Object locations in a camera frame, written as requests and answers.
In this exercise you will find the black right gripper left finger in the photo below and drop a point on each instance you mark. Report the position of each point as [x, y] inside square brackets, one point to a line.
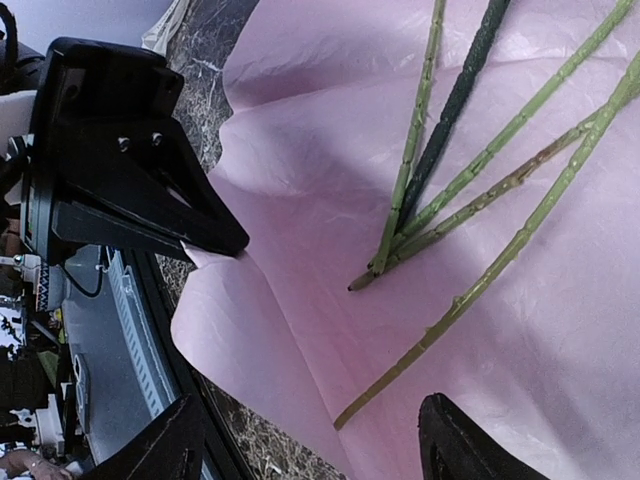
[170, 447]

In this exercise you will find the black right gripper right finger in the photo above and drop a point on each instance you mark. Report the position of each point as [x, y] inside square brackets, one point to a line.
[453, 446]

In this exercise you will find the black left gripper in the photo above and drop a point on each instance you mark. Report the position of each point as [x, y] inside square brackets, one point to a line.
[110, 166]

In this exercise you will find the purple and pink wrapping paper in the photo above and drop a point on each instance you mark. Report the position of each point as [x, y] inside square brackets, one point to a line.
[546, 360]

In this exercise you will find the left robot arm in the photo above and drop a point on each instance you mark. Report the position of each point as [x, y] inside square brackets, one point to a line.
[21, 70]

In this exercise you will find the green fake leaf stem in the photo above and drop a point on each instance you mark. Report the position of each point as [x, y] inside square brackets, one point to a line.
[506, 184]

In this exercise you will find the person's hand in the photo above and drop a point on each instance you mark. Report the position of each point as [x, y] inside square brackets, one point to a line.
[17, 462]

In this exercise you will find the white printed ribbon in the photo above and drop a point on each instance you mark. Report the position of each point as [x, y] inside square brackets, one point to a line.
[158, 37]

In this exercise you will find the grey cable duct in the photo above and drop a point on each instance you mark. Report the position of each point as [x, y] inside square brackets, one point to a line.
[157, 388]

